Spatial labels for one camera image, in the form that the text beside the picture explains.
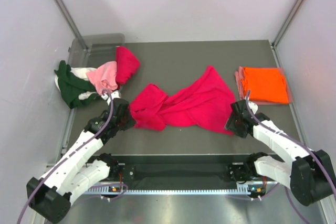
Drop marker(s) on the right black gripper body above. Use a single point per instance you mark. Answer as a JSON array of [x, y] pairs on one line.
[[233, 125]]

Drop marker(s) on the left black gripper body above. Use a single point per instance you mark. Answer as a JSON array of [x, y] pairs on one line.
[[125, 123]]

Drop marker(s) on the magenta t shirt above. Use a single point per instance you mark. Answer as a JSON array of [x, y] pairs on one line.
[[205, 103]]

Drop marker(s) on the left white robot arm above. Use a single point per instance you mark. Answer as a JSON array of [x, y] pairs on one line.
[[56, 191]]

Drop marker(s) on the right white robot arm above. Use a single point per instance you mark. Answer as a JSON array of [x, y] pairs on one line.
[[308, 174]]

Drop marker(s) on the folded orange t shirt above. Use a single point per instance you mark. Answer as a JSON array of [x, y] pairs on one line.
[[265, 85]]

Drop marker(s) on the light pink t shirt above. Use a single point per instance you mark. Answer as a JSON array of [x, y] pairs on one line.
[[104, 77]]

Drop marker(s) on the folded salmon pink t shirt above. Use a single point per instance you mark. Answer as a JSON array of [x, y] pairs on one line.
[[238, 82]]

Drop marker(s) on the red t shirt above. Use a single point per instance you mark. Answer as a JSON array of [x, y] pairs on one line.
[[127, 65]]

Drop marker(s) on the dark green t shirt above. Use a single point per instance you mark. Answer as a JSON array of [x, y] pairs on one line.
[[63, 72]]

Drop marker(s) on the white t shirt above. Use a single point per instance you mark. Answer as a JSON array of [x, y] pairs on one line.
[[84, 89]]

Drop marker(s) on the grey plastic bin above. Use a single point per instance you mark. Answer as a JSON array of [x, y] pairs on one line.
[[101, 49]]

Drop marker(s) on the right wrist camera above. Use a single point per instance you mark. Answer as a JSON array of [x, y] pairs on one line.
[[251, 106]]

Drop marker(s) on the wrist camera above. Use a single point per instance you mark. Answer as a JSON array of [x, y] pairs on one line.
[[112, 95], [251, 106]]

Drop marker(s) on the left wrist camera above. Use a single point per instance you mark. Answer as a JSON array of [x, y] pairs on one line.
[[112, 95]]

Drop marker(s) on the slotted grey cable duct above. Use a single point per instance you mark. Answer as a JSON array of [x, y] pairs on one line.
[[239, 189]]

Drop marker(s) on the left aluminium frame post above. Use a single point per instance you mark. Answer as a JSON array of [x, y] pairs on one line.
[[70, 22]]

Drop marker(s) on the aluminium frame post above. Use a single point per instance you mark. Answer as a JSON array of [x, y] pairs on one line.
[[70, 22], [287, 22]]

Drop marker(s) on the right aluminium frame post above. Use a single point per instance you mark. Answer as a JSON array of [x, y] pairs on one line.
[[287, 22]]

